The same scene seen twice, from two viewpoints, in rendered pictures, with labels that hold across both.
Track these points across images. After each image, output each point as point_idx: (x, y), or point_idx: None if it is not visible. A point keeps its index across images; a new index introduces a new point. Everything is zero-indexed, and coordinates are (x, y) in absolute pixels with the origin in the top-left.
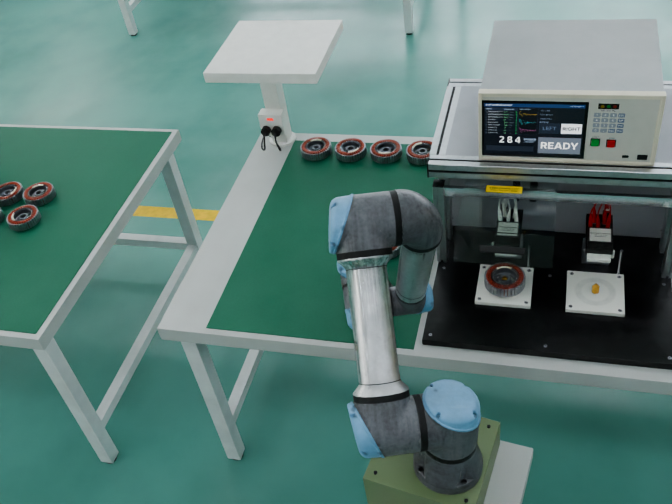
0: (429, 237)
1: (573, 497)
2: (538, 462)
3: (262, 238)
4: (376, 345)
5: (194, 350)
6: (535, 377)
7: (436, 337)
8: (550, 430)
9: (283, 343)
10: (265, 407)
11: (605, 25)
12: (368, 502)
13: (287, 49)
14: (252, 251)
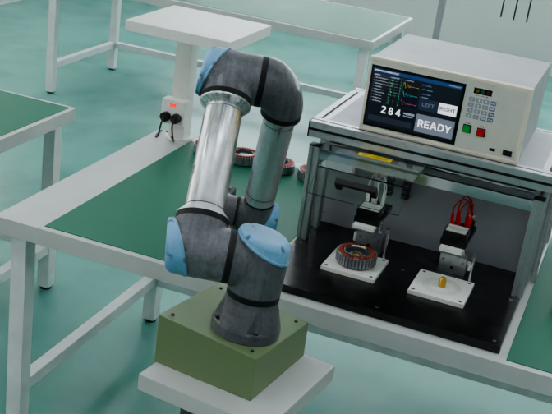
0: (287, 104)
1: None
2: None
3: (128, 188)
4: (211, 167)
5: (21, 259)
6: (359, 335)
7: None
8: None
9: (117, 253)
10: (65, 406)
11: (503, 56)
12: (155, 355)
13: (211, 26)
14: (114, 193)
